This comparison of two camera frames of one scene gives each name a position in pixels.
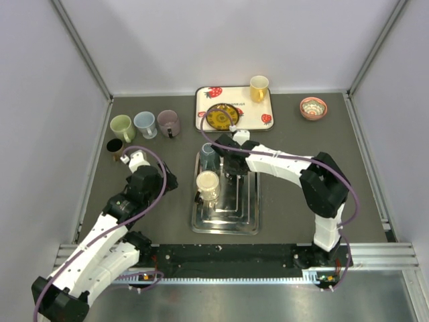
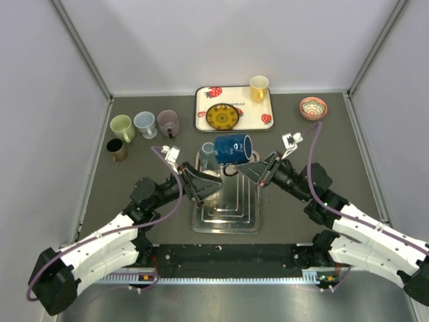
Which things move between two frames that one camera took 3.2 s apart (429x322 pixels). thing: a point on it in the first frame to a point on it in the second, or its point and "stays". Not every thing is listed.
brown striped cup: [114, 146] stays
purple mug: [169, 123] stays
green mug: [122, 125] stays
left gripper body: [170, 184] to [188, 182]
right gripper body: [229, 169] to [269, 174]
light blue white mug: [145, 121] stays
